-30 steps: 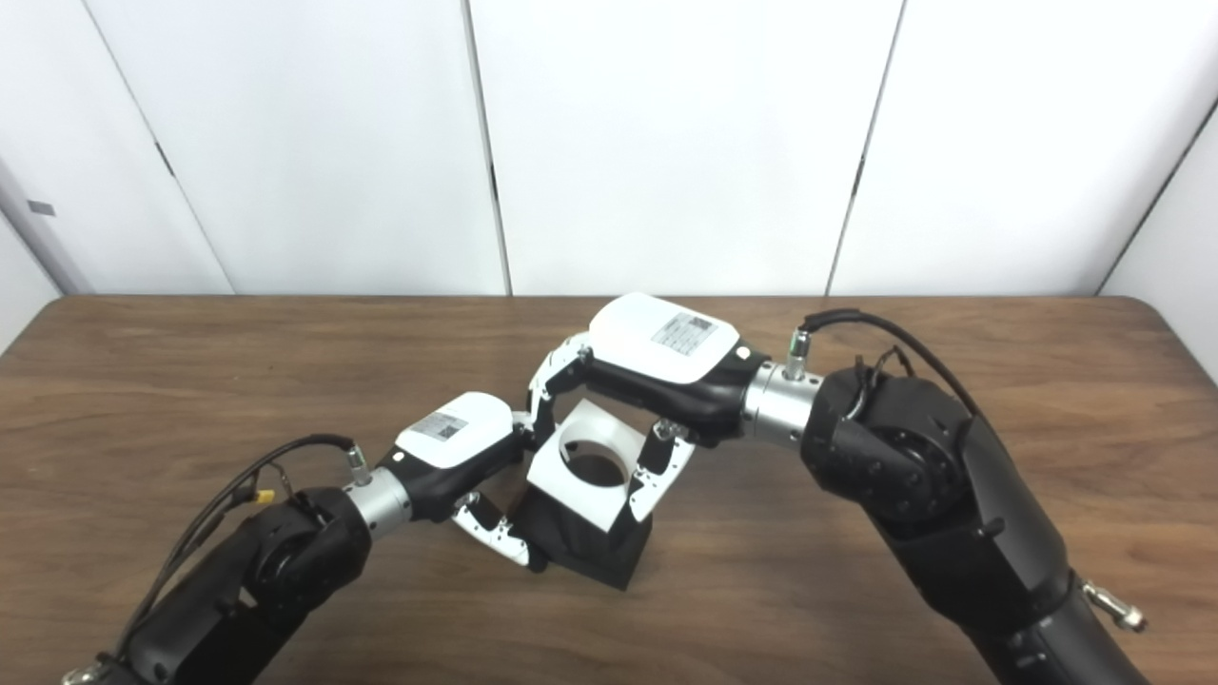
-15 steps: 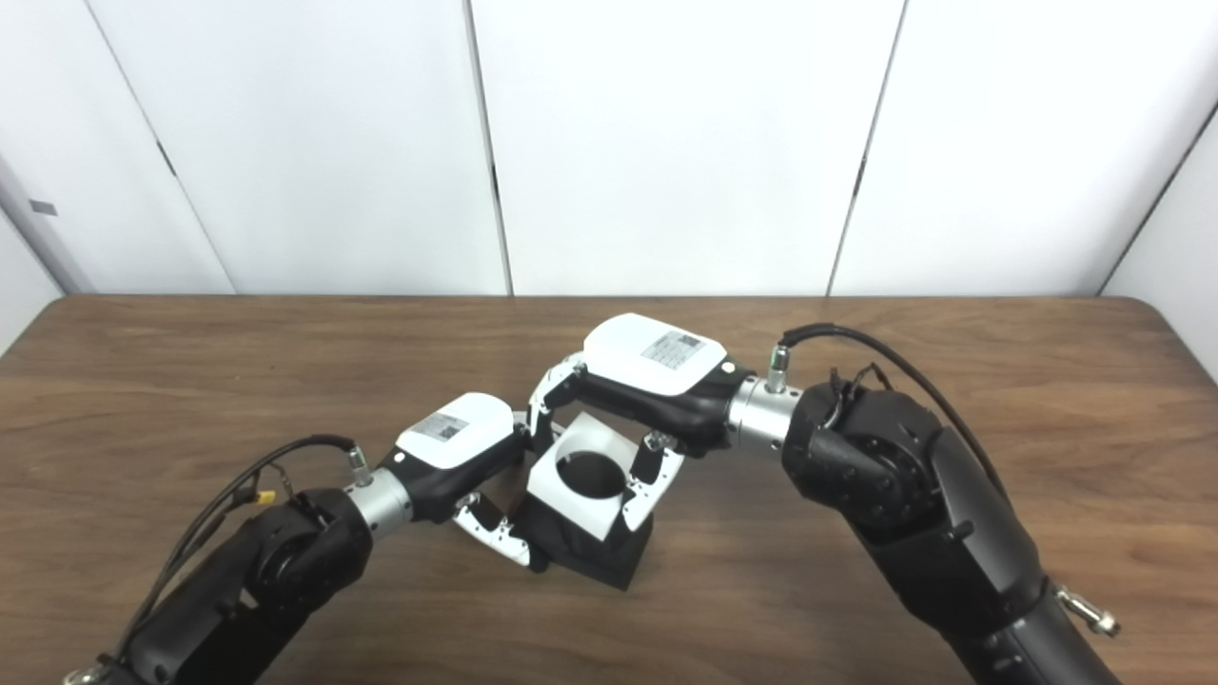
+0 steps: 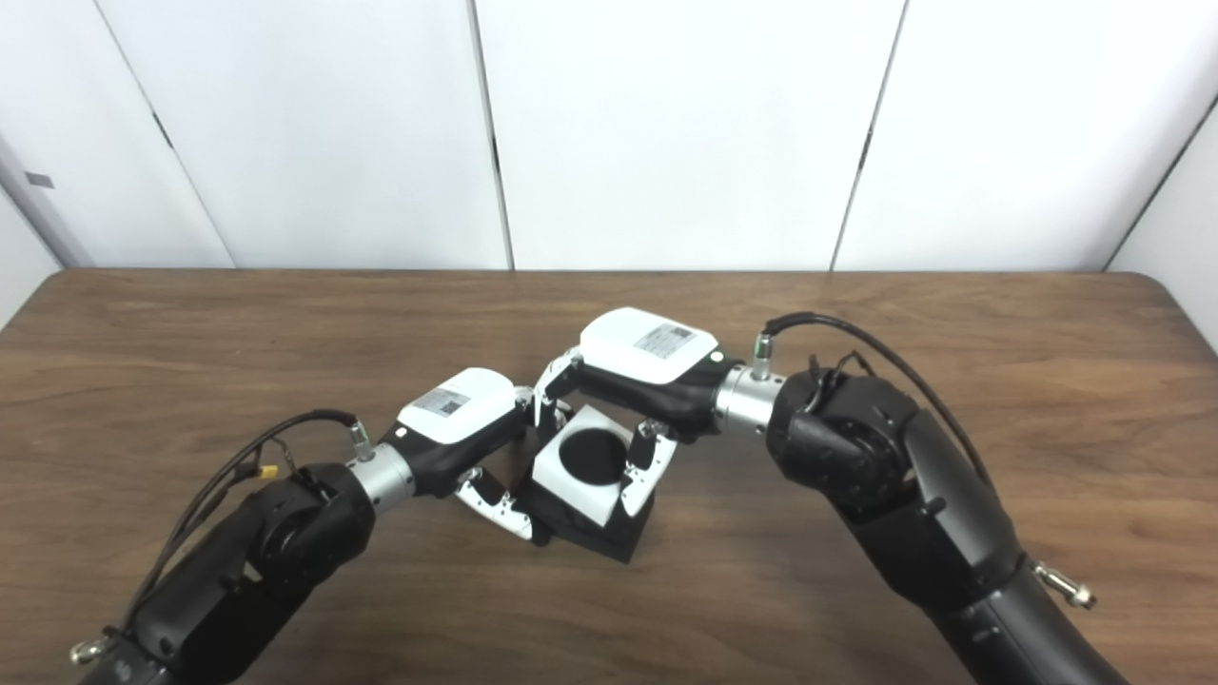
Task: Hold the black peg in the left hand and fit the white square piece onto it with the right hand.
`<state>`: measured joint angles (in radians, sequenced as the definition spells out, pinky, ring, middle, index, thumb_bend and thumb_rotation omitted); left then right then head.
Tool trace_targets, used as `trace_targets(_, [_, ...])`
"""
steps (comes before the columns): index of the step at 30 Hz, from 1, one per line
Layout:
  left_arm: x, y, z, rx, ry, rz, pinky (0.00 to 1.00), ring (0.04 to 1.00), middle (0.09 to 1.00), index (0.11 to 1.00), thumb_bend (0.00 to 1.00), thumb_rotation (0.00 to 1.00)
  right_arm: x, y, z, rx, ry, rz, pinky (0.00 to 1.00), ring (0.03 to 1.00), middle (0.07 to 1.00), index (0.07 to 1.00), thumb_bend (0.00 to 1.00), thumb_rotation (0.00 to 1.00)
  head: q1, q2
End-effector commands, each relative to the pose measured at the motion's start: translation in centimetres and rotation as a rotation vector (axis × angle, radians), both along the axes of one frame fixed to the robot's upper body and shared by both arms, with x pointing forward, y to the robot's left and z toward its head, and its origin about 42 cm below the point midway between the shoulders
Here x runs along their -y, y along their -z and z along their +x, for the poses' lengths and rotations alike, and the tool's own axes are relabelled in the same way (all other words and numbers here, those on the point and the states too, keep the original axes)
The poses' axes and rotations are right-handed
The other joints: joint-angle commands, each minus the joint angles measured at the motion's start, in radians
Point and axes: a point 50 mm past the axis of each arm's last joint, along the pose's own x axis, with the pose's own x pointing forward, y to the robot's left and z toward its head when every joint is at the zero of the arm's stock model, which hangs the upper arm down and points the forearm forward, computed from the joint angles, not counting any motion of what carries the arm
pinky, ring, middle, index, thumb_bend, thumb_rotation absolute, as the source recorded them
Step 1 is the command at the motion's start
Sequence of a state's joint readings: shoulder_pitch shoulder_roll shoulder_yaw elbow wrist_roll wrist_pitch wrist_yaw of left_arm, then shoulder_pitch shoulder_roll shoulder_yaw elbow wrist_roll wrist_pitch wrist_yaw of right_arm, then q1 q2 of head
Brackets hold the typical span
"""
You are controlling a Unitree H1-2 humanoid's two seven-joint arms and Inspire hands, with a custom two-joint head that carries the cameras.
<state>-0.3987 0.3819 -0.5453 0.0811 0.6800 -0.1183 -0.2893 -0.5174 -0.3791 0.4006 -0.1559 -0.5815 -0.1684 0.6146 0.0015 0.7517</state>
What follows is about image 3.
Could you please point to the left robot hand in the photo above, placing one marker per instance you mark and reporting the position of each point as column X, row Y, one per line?
column 457, row 409

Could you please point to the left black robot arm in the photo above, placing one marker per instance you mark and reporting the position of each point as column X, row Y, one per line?
column 276, row 552

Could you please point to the small grey wall tag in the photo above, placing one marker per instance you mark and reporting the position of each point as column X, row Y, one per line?
column 39, row 180

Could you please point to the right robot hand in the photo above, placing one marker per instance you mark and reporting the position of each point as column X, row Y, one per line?
column 647, row 352

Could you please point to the white square piece with hole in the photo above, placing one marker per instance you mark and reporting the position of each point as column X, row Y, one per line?
column 571, row 490

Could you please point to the black peg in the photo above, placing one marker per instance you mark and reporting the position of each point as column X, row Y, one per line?
column 595, row 454

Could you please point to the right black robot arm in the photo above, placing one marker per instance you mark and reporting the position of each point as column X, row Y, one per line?
column 904, row 485

